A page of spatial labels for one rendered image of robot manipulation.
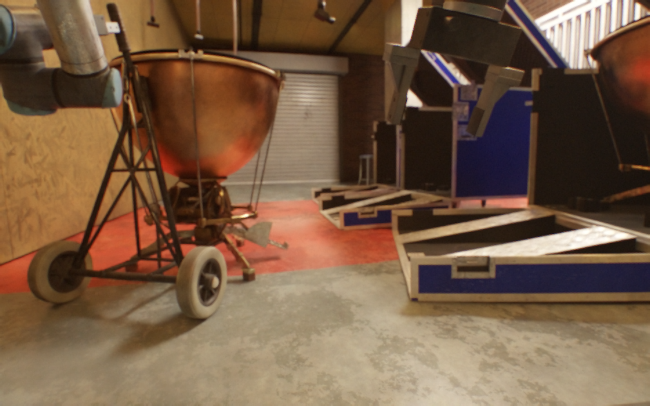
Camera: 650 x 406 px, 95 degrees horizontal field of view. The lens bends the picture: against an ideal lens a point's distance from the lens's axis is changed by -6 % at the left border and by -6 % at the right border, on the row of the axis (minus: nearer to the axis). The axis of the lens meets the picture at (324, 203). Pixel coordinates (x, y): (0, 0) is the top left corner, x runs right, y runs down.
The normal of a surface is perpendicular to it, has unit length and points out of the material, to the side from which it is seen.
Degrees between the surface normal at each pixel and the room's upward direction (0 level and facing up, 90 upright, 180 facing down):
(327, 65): 90
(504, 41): 113
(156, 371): 0
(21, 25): 88
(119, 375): 0
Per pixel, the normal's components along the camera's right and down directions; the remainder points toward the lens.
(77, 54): 0.44, 0.74
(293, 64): 0.24, 0.11
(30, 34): 0.98, 0.17
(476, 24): 0.12, 0.50
